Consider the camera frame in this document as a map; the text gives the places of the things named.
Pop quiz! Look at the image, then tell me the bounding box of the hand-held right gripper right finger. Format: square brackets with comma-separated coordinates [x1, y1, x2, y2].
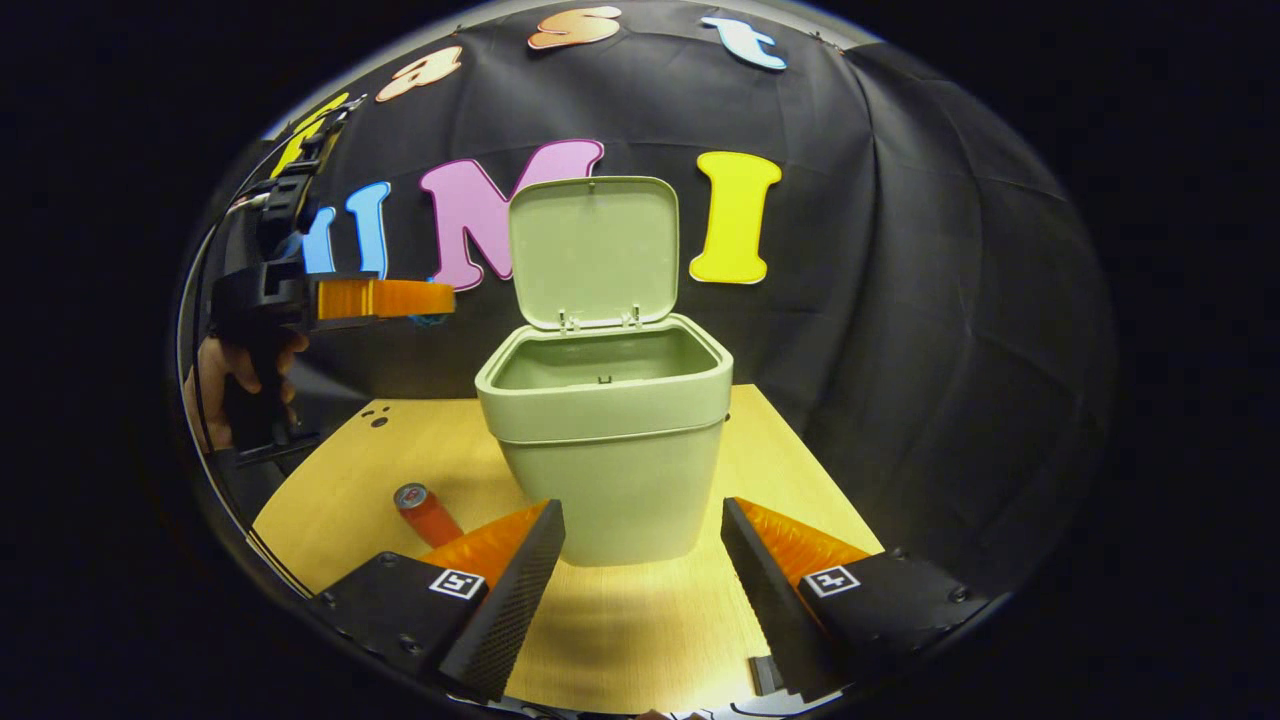
[720, 496, 991, 701]

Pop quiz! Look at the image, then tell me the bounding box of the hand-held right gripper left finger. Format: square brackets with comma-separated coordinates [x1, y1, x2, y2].
[305, 499, 567, 702]

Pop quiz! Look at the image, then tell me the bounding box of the red pop can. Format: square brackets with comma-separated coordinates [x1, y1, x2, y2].
[392, 482, 465, 549]

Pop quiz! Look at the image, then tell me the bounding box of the pale green desktop garbage bin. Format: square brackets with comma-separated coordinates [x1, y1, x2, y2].
[474, 175, 735, 569]

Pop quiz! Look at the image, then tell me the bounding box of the wooden desktop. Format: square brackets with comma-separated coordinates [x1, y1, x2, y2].
[250, 385, 887, 717]

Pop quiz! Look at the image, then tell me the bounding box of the black backdrop cloth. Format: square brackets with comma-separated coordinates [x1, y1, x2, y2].
[175, 0, 1117, 601]

